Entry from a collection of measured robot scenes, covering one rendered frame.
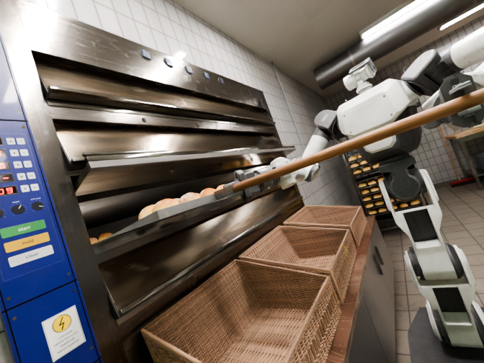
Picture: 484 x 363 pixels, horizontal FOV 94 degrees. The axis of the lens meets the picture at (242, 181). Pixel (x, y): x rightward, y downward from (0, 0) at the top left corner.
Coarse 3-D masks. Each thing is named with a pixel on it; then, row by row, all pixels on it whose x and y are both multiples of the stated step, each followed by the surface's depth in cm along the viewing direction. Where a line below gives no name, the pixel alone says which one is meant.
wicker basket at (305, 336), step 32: (224, 288) 105; (256, 288) 114; (288, 288) 103; (320, 288) 95; (160, 320) 81; (192, 320) 88; (224, 320) 97; (256, 320) 105; (288, 320) 97; (320, 320) 76; (160, 352) 72; (192, 352) 82; (224, 352) 90; (256, 352) 85; (288, 352) 60; (320, 352) 70
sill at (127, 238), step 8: (224, 200) 134; (232, 200) 139; (200, 208) 117; (208, 208) 121; (216, 208) 127; (176, 216) 104; (184, 216) 108; (192, 216) 111; (152, 224) 94; (160, 224) 96; (168, 224) 99; (128, 232) 85; (136, 232) 87; (144, 232) 90; (152, 232) 92; (104, 240) 78; (112, 240) 80; (120, 240) 82; (128, 240) 84; (96, 248) 75; (104, 248) 77
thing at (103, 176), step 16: (112, 160) 74; (128, 160) 78; (144, 160) 83; (160, 160) 88; (176, 160) 95; (192, 160) 104; (208, 160) 115; (224, 160) 129; (240, 160) 147; (256, 160) 172; (272, 160) 205; (80, 176) 73; (96, 176) 74; (112, 176) 80; (128, 176) 86; (144, 176) 94; (160, 176) 103; (176, 176) 114; (80, 192) 79
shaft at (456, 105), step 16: (464, 96) 47; (480, 96) 46; (432, 112) 50; (448, 112) 49; (384, 128) 55; (400, 128) 53; (352, 144) 59; (368, 144) 58; (304, 160) 66; (320, 160) 64; (256, 176) 75; (272, 176) 72
